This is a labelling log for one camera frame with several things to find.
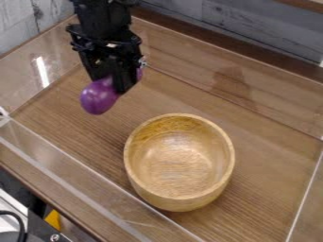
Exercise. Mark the brown wooden bowl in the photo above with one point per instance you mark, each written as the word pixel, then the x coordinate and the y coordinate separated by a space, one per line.
pixel 180 159

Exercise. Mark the clear acrylic tray walls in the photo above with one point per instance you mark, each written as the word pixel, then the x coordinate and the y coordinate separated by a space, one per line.
pixel 262 96

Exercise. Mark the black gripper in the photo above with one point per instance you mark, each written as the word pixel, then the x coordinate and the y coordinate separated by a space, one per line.
pixel 110 51

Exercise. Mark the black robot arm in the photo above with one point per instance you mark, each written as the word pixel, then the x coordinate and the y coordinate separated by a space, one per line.
pixel 107 10

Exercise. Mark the yellow black machine base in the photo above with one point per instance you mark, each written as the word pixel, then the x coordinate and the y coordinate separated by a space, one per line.
pixel 42 222

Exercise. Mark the purple toy eggplant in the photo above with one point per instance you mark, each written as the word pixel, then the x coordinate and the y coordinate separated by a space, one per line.
pixel 98 96

